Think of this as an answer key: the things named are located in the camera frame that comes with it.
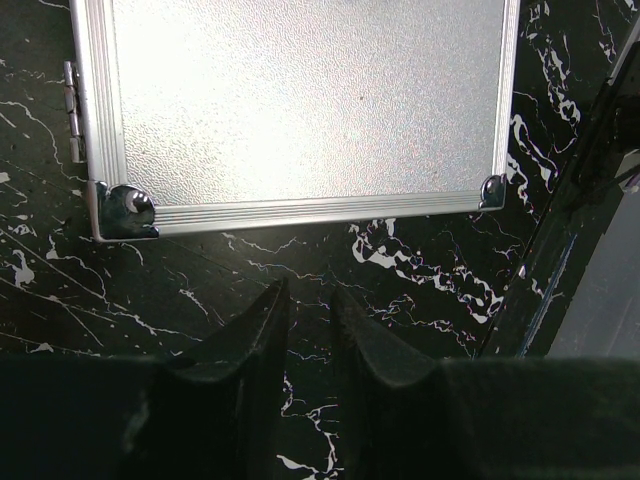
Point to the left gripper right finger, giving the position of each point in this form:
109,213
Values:
408,416

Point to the grey metal medicine case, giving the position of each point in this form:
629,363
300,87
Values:
197,116

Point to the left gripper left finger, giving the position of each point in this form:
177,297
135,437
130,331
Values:
210,413

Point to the aluminium frame rail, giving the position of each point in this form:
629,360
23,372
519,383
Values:
577,215

